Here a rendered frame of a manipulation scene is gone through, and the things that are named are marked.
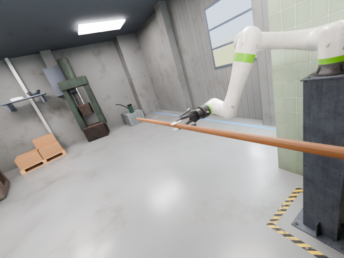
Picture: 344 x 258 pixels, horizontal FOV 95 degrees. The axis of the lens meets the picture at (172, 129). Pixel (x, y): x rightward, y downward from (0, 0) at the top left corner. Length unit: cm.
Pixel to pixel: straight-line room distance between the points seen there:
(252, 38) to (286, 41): 30
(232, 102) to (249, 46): 32
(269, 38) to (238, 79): 32
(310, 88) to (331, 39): 25
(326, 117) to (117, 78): 663
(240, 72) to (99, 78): 628
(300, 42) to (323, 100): 37
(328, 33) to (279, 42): 22
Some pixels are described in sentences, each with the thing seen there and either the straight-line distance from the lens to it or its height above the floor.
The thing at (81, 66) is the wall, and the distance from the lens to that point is 696.
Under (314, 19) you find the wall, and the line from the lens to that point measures 179.
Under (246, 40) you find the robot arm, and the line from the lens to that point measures 104.
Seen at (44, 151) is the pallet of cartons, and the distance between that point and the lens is 604.
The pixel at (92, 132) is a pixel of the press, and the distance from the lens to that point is 611.
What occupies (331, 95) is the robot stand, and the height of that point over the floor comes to 110.
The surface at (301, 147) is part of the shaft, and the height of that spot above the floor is 117.
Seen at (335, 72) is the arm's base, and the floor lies 121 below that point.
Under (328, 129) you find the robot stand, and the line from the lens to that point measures 128.
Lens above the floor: 146
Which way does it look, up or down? 20 degrees down
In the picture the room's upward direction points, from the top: 17 degrees counter-clockwise
